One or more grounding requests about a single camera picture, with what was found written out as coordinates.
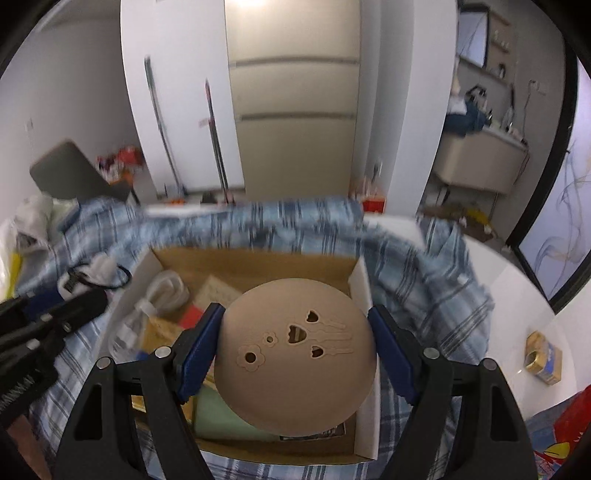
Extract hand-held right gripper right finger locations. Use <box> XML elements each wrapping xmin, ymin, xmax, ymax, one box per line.
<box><xmin>368</xmin><ymin>305</ymin><xmax>540</xmax><ymax>480</ymax></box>

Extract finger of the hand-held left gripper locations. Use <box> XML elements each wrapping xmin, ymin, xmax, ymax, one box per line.
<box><xmin>0</xmin><ymin>323</ymin><xmax>71</xmax><ymax>370</ymax></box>
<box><xmin>0</xmin><ymin>288</ymin><xmax>109</xmax><ymax>334</ymax></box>

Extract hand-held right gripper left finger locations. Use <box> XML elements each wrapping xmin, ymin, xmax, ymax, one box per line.
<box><xmin>52</xmin><ymin>302</ymin><xmax>225</xmax><ymax>480</ymax></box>

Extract red packet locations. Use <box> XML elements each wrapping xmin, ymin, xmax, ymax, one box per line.
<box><xmin>178</xmin><ymin>305</ymin><xmax>207</xmax><ymax>330</ymax></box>

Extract white socks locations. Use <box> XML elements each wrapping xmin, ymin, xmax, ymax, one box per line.
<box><xmin>67</xmin><ymin>256</ymin><xmax>122</xmax><ymax>292</ymax></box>

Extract white cardboard box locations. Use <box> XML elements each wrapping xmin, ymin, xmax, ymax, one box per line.
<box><xmin>108</xmin><ymin>247</ymin><xmax>382</xmax><ymax>467</ymax></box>

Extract kraft tissue box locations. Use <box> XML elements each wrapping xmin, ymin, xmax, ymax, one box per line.
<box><xmin>139</xmin><ymin>316</ymin><xmax>190</xmax><ymax>361</ymax></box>

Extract kraft printed box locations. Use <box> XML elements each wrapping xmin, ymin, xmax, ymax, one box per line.
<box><xmin>187</xmin><ymin>274</ymin><xmax>244</xmax><ymax>319</ymax></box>

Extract white cable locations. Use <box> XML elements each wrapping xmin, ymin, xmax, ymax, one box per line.
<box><xmin>108</xmin><ymin>271</ymin><xmax>191</xmax><ymax>363</ymax></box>

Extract round tan wooden disc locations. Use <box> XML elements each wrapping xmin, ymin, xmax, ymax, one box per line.
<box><xmin>213</xmin><ymin>278</ymin><xmax>377</xmax><ymax>438</ymax></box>

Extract blue plaid blanket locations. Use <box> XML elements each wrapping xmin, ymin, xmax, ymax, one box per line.
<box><xmin>18</xmin><ymin>196</ymin><xmax>496</xmax><ymax>480</ymax></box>

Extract white plastic bag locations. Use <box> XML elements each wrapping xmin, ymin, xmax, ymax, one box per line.
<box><xmin>0</xmin><ymin>194</ymin><xmax>58</xmax><ymax>301</ymax></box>

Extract black patterned box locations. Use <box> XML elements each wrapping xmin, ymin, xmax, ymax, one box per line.
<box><xmin>279</xmin><ymin>422</ymin><xmax>347</xmax><ymax>442</ymax></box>

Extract pile of red packets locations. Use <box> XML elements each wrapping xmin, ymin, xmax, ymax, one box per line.
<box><xmin>97</xmin><ymin>147</ymin><xmax>145</xmax><ymax>185</ymax></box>

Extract gold box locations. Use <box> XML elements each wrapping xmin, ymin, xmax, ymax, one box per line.
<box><xmin>524</xmin><ymin>330</ymin><xmax>563</xmax><ymax>385</ymax></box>

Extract colourful printed bag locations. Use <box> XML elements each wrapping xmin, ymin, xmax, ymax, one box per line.
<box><xmin>526</xmin><ymin>397</ymin><xmax>591</xmax><ymax>480</ymax></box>

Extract grey pole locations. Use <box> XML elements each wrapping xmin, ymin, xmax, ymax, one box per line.
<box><xmin>144</xmin><ymin>58</ymin><xmax>185</xmax><ymax>197</ymax></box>

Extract black framed glass panel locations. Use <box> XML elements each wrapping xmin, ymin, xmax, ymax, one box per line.
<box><xmin>505</xmin><ymin>46</ymin><xmax>591</xmax><ymax>315</ymax></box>

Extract beige desk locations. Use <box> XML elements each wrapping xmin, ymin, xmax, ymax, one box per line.
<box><xmin>431</xmin><ymin>124</ymin><xmax>530</xmax><ymax>195</ymax></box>

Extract dark blue garment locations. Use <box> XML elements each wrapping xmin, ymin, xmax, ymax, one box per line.
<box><xmin>445</xmin><ymin>99</ymin><xmax>493</xmax><ymax>137</ymax></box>

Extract beige wardrobe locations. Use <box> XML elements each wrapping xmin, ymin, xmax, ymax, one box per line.
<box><xmin>225</xmin><ymin>0</ymin><xmax>362</xmax><ymax>199</ymax></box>

